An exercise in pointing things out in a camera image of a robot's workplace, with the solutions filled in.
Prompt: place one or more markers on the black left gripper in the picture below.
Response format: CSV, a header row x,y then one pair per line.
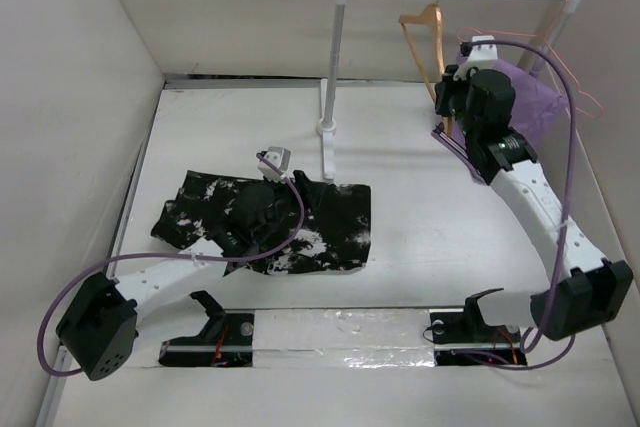
x,y
292,210

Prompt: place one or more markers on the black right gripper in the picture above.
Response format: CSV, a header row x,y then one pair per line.
x,y
447,86

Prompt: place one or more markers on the black white patterned trousers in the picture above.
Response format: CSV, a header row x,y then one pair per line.
x,y
305,227

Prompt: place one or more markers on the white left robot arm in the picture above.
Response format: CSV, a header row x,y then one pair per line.
x,y
100,327

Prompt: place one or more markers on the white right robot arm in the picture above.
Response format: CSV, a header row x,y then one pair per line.
x,y
585,289

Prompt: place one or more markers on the purple garment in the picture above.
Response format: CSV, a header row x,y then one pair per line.
x,y
535,110

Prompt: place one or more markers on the white silver clothes rack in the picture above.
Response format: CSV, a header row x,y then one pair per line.
x,y
387,39

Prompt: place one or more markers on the silver tape strip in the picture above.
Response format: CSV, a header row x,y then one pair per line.
x,y
341,338

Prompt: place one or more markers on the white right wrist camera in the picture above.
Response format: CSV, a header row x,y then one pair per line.
x,y
479,53

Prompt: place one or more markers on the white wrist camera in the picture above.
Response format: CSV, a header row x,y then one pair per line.
x,y
273,163
479,53

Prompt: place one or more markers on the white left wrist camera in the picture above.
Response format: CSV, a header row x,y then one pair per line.
x,y
273,163

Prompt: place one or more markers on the pink wire hanger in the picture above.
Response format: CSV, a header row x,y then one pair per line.
x,y
545,38

